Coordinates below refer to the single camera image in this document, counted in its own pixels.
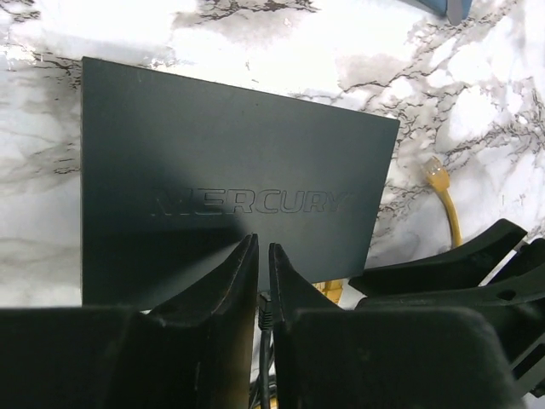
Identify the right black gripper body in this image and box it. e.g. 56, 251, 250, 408
490, 238, 544, 396

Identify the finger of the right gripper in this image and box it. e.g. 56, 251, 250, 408
355, 266, 544, 310
349, 219, 527, 292

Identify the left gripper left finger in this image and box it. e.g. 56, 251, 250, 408
1, 234, 259, 408

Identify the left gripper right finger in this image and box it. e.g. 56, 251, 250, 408
268, 244, 518, 408

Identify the black network switch box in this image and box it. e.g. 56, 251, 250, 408
81, 57, 399, 309

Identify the silver spoon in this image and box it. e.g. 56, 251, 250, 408
446, 0, 464, 26

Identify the blue cloth placemat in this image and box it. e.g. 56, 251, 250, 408
416, 0, 473, 19

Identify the black power cable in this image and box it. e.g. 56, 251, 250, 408
255, 291, 278, 409

